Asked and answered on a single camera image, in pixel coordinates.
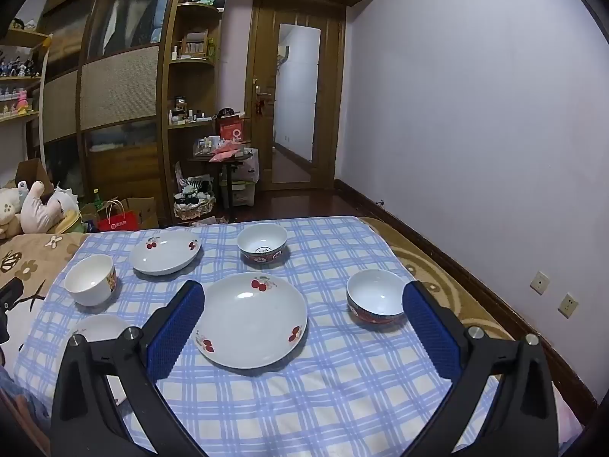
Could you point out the row of small figurines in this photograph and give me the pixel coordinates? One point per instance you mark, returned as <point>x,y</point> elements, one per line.
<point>19,67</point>

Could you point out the pink white plush toy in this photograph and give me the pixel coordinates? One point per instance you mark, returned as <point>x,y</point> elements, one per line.
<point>35,204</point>

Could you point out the wooden wardrobe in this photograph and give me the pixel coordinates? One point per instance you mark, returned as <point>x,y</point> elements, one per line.
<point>119,85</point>

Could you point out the pink packets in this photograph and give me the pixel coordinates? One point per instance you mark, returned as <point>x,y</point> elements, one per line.
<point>226,151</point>

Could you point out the white cherry print plate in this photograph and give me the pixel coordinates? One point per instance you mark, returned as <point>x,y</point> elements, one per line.
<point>102,326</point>
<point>161,254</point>
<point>252,314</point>

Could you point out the pink plastic bag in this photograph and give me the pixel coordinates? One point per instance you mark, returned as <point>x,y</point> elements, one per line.
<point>207,222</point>

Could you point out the pink toy figure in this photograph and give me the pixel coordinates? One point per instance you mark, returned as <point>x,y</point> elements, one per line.
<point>23,103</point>

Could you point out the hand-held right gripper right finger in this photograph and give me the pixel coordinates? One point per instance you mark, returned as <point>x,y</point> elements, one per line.
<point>430,333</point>

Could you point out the white ruffled plush toy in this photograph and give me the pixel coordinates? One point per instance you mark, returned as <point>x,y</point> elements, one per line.
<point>64,200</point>

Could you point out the red box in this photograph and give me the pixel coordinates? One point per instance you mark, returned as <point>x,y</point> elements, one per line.
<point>231,131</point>

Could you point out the group of small cosmetic bottles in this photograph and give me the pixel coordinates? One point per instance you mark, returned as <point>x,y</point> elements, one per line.
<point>188,116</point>

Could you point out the small wooden frame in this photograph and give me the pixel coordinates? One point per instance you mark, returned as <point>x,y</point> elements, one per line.
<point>192,46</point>

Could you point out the open cardboard box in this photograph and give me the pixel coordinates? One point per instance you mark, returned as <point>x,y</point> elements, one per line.
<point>145,212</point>

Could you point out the blue red patterned bowl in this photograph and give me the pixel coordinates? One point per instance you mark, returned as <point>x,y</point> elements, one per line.
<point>373,290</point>

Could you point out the blue checked cloth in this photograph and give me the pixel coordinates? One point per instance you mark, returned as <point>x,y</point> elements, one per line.
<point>333,390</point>

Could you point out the tall cardboard box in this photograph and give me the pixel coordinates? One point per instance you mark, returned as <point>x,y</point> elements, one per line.
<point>31,171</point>

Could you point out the wooden door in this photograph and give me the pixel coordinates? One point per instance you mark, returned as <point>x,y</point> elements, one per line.
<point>328,104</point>

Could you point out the woven basket with lace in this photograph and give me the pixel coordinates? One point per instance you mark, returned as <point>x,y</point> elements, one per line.
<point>192,209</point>

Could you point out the white bowl with orange print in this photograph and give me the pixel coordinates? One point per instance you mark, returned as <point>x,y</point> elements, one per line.
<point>88,276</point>

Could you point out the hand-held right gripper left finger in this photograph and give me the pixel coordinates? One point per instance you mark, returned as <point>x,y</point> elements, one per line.
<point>176,333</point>

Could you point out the cream plush toy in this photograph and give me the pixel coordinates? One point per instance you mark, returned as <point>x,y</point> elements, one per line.
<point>7,209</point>

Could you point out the green bottle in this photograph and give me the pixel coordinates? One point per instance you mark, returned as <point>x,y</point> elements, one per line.
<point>99,202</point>

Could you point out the beige wall socket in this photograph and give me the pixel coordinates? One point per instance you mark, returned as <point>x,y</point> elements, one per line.
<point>568,305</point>
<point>540,282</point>

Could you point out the black side table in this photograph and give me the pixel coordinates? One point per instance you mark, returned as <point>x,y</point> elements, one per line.
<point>230,176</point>

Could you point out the yellow green plush toy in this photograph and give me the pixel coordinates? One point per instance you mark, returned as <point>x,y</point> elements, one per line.
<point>71,223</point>

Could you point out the red paper bag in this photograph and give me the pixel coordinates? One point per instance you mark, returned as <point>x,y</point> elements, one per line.
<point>119,223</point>

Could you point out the blue red bowl with stamp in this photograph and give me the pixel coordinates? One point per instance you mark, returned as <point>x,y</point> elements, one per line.
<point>261,240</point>

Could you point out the clear plastic storage bin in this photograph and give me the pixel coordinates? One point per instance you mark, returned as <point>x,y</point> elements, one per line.
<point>247,171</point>

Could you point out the wooden display shelf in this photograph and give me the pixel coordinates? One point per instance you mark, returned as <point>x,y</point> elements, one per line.
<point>24,116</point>

